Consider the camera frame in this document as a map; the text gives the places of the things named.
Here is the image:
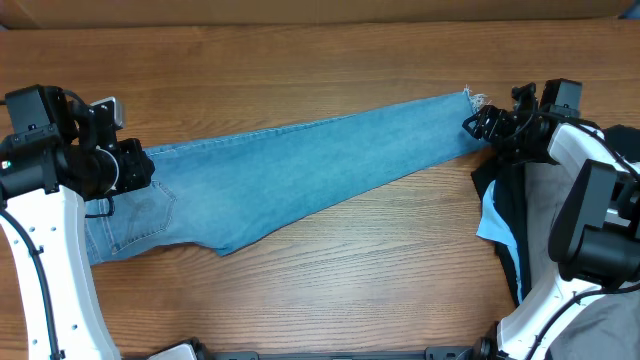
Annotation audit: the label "black garment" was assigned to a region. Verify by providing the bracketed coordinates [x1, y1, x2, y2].
[470, 123, 640, 306]

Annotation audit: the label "grey garment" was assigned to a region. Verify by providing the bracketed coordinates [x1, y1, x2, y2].
[525, 163, 639, 360]

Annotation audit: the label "cardboard panel behind table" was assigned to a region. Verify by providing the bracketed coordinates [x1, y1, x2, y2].
[1, 0, 632, 29]

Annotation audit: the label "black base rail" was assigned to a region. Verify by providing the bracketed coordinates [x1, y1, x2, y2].
[149, 337, 496, 360]

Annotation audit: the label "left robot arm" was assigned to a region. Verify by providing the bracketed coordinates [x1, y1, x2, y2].
[1, 85, 175, 359]

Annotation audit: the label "light blue denim jeans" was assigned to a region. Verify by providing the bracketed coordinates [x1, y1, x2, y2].
[85, 90, 485, 264]

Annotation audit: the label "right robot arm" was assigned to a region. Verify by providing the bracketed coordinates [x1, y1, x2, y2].
[460, 78, 639, 359]

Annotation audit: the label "light blue garment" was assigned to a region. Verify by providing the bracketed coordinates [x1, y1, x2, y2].
[476, 180, 524, 305]

